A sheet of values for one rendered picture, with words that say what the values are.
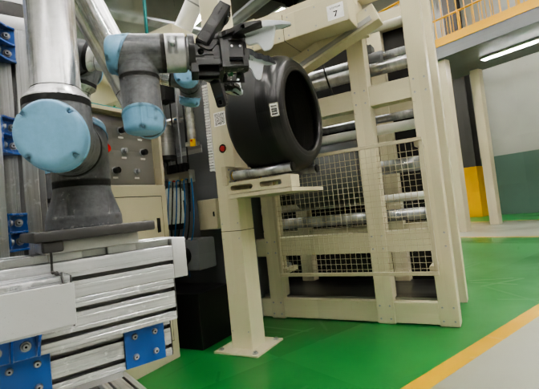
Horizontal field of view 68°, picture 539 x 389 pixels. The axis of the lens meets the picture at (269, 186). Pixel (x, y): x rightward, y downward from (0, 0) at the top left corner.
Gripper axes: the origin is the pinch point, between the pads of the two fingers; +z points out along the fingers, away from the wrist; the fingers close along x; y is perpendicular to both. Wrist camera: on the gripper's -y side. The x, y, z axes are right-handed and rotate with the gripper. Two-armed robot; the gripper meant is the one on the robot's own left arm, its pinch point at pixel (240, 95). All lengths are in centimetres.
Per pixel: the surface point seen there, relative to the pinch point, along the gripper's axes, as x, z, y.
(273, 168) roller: -0.8, 24.4, -28.9
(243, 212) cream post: 26, 38, -47
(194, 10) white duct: 67, 49, 90
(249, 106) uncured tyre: 0.6, 8.3, -2.6
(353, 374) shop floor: -30, 32, -119
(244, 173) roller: 15.6, 24.4, -29.0
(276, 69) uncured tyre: -10.3, 14.7, 14.5
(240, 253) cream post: 28, 37, -68
